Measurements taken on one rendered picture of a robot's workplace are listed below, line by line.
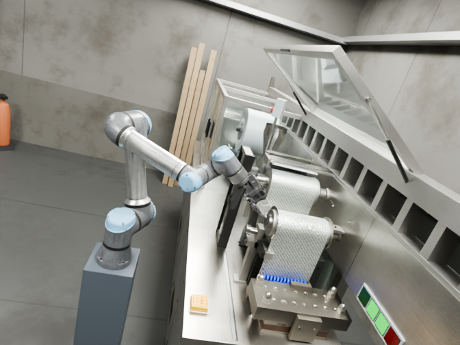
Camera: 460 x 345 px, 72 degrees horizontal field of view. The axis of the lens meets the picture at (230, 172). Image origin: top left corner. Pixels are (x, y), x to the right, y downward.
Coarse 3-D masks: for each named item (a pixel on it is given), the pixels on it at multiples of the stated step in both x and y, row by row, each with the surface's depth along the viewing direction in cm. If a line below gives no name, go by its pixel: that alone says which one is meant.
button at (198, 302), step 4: (192, 296) 128; (196, 296) 128; (200, 296) 129; (204, 296) 130; (192, 300) 126; (196, 300) 127; (200, 300) 127; (204, 300) 128; (192, 304) 124; (196, 304) 125; (200, 304) 125; (204, 304) 126; (192, 308) 124; (196, 308) 124; (200, 308) 124; (204, 308) 124; (208, 308) 125
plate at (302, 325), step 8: (296, 320) 120; (304, 320) 120; (312, 320) 120; (320, 320) 121; (296, 328) 121; (304, 328) 121; (312, 328) 122; (288, 336) 124; (296, 336) 123; (304, 336) 123; (312, 336) 123
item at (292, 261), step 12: (276, 252) 133; (288, 252) 134; (300, 252) 134; (312, 252) 135; (264, 264) 135; (276, 264) 136; (288, 264) 136; (300, 264) 137; (312, 264) 137; (276, 276) 138; (288, 276) 139; (300, 276) 139
